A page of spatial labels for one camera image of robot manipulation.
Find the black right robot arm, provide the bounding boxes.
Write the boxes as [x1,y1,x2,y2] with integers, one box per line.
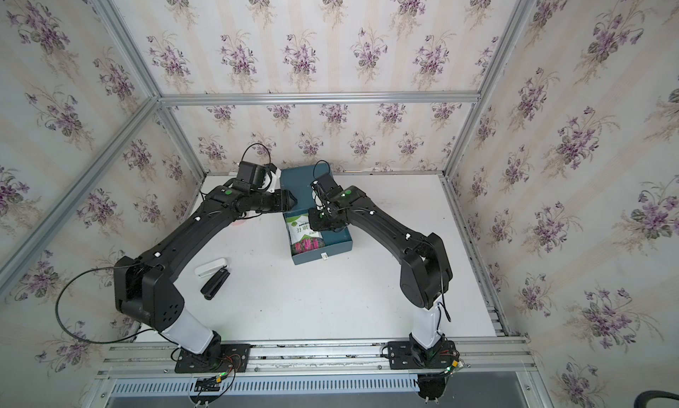
[309,179,453,351]

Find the aluminium mounting rail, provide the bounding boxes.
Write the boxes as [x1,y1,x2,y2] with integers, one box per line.
[95,337,538,379]

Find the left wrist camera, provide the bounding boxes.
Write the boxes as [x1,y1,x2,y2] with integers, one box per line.
[233,161,278,193]

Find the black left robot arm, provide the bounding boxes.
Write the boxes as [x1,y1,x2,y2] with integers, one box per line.
[113,185,297,358]

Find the aluminium frame profiles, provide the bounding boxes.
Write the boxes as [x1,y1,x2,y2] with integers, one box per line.
[1,0,536,293]

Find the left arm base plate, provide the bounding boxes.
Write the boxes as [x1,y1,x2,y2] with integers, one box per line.
[174,344,252,374]

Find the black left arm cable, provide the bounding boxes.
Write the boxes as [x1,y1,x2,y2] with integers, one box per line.
[55,265,155,345]

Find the white stapler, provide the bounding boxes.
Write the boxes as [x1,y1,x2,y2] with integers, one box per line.
[194,258,228,278]

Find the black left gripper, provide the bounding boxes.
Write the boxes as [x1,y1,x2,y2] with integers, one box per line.
[248,188,299,214]

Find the green white seed bag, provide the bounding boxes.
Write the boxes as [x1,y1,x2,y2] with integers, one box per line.
[286,213,325,255]

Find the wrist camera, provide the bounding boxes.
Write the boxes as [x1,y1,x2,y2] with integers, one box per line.
[233,161,278,193]
[311,174,342,202]

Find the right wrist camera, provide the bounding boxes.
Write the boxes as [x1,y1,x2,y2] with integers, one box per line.
[311,174,342,202]

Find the white perforated cable duct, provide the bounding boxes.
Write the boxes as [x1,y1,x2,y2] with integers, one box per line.
[111,374,419,398]

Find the teal drawer cabinet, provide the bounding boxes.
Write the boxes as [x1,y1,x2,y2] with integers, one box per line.
[280,161,331,215]

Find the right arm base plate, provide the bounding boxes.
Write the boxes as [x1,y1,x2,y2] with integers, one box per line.
[380,339,463,372]

